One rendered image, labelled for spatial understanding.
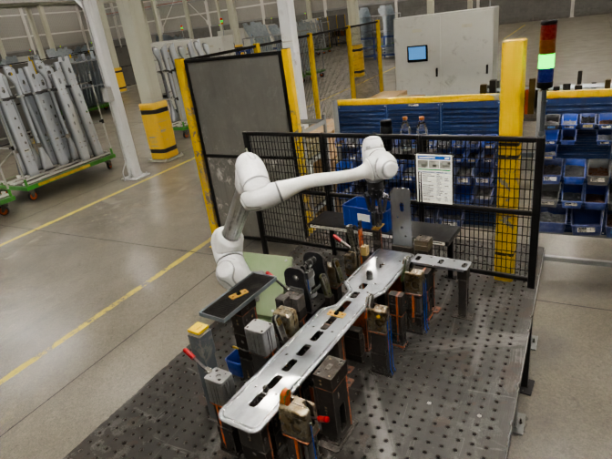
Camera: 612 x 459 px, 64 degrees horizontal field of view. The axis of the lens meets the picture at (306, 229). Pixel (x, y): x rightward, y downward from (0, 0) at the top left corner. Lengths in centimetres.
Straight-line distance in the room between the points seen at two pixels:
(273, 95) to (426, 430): 322
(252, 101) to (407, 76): 484
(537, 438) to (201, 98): 390
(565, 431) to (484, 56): 658
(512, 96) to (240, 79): 268
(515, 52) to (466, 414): 166
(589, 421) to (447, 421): 130
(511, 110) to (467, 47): 612
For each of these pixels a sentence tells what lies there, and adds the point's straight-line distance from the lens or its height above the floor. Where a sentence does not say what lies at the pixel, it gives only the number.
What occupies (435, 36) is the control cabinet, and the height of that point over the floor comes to 166.
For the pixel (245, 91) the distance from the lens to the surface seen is 468.
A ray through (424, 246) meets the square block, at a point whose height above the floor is 103.
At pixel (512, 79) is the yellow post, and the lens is 269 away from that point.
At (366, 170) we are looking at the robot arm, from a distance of 217.
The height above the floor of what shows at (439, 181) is 129.
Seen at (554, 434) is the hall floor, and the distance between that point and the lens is 318.
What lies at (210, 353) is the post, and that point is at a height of 104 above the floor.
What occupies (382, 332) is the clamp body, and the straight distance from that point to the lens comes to 222.
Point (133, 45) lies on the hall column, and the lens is 982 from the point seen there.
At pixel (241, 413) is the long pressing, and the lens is 183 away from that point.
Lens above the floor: 222
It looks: 23 degrees down
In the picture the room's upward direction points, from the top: 8 degrees counter-clockwise
